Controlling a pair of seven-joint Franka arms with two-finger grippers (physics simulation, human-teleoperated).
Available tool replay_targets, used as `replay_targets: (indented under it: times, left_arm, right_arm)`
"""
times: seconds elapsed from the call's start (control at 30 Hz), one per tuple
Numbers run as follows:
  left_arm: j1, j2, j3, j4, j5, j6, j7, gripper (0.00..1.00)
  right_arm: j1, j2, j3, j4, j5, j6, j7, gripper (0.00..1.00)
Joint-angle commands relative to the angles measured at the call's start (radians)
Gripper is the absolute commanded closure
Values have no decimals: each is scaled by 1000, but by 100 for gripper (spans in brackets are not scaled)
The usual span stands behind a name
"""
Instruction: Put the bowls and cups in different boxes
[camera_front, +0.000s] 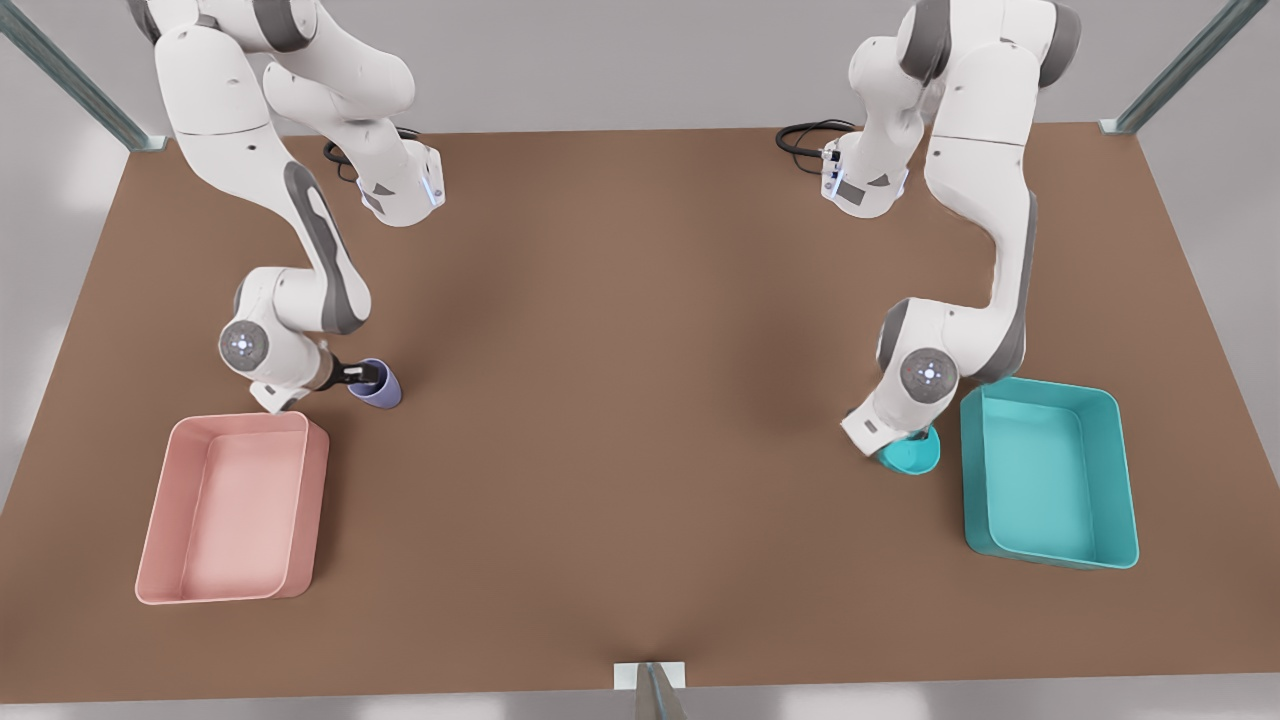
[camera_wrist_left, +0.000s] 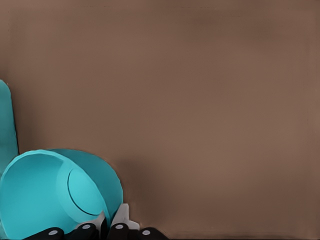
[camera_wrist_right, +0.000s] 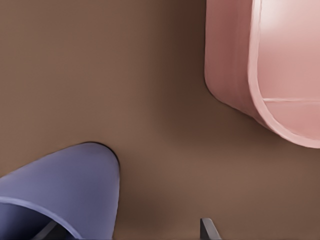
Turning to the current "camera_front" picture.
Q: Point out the pink box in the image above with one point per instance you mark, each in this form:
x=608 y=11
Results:
x=238 y=508

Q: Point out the silver frame post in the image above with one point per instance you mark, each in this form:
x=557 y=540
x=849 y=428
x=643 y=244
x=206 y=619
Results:
x=655 y=690
x=75 y=78
x=1180 y=68

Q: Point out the teal bowl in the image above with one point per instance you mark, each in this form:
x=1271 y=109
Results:
x=912 y=457

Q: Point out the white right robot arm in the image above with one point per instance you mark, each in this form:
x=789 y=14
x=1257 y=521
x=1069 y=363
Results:
x=310 y=230

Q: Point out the teal box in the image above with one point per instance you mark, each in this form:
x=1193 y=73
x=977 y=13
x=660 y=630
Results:
x=1048 y=472

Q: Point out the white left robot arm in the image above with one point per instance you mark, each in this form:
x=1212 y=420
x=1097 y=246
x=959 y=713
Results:
x=975 y=160

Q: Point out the purple cup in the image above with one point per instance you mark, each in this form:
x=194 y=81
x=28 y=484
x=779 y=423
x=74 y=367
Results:
x=381 y=386

